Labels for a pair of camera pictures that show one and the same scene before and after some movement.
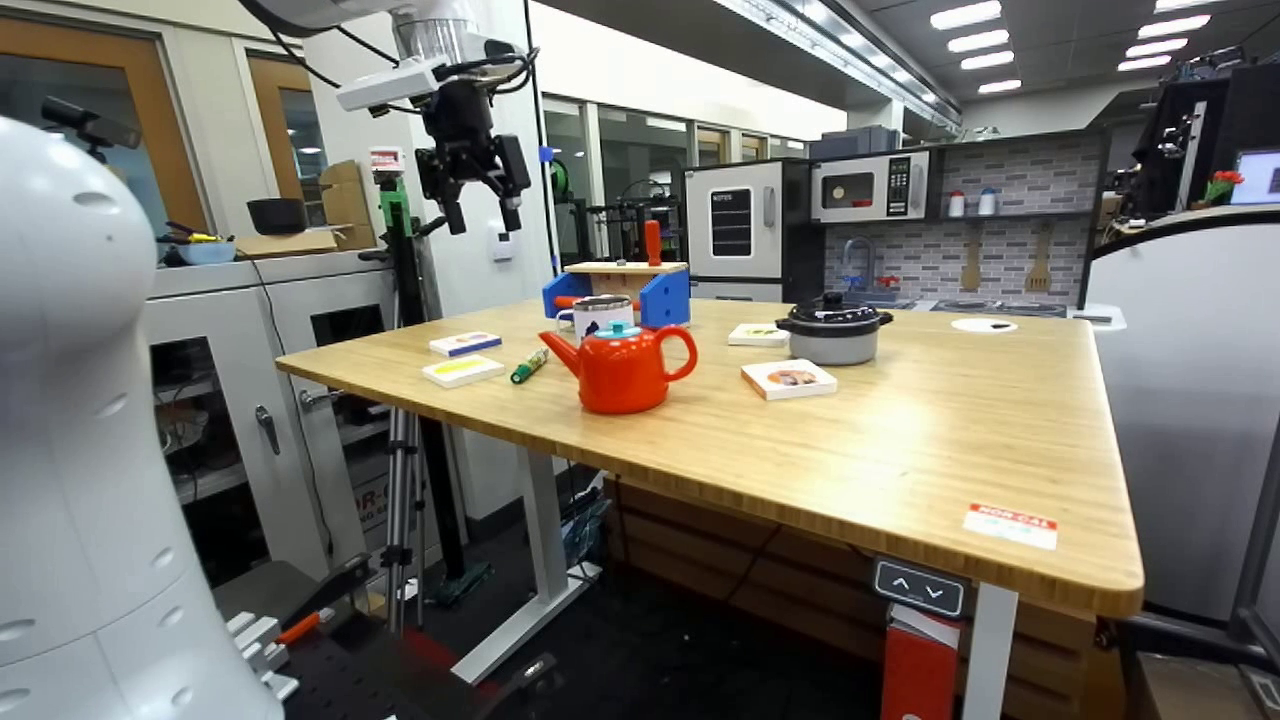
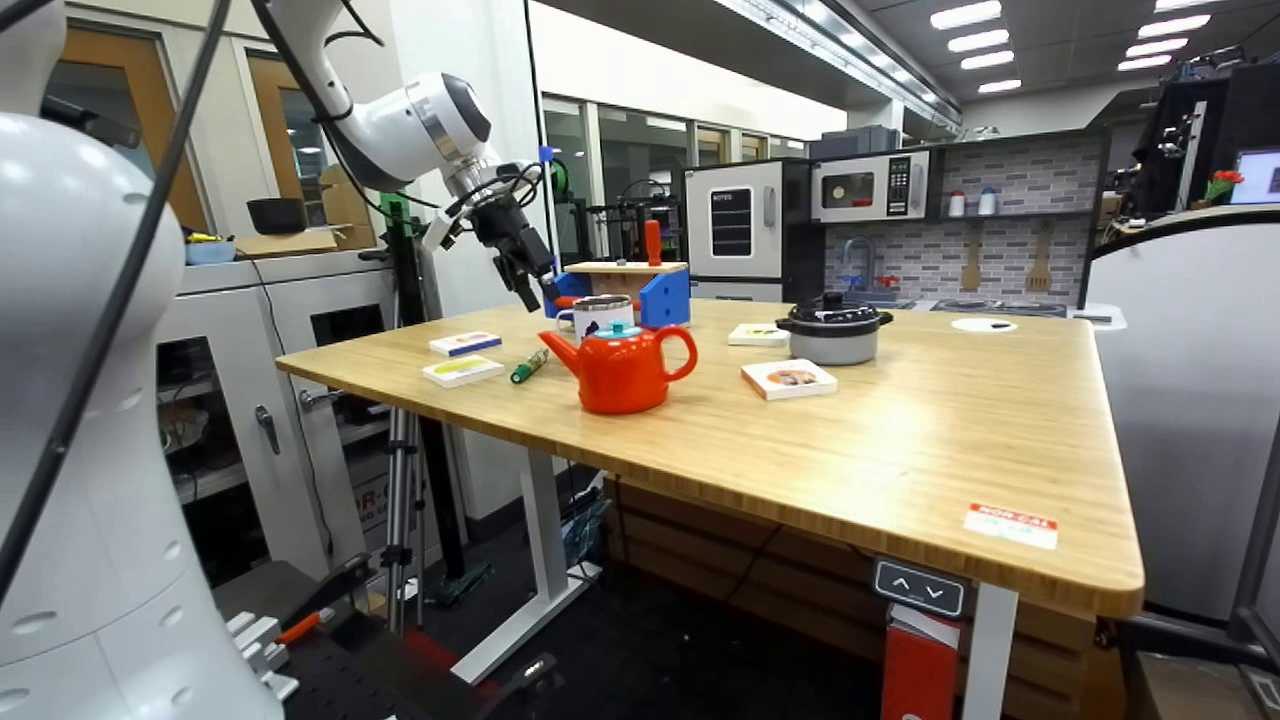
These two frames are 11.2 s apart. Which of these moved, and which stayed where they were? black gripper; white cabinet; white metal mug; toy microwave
Moved: black gripper
Stayed: white cabinet; white metal mug; toy microwave
